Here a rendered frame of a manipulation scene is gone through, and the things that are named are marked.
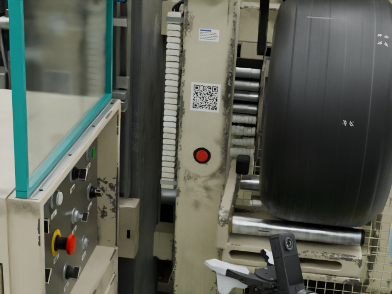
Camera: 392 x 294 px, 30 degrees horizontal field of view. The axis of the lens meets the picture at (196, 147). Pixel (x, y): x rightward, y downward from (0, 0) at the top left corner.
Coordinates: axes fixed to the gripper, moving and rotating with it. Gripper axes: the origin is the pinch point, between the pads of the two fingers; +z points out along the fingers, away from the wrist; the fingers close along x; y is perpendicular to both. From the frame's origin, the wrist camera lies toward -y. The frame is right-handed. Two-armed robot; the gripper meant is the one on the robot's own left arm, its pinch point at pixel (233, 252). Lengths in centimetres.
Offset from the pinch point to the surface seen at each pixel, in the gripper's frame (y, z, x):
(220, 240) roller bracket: 15.1, 31.0, 26.0
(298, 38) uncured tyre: -39, 21, 29
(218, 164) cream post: -2, 41, 30
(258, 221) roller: 9.8, 27.8, 35.2
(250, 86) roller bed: -17, 65, 60
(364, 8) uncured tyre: -48, 17, 46
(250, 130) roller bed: -2, 64, 63
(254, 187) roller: 10, 49, 53
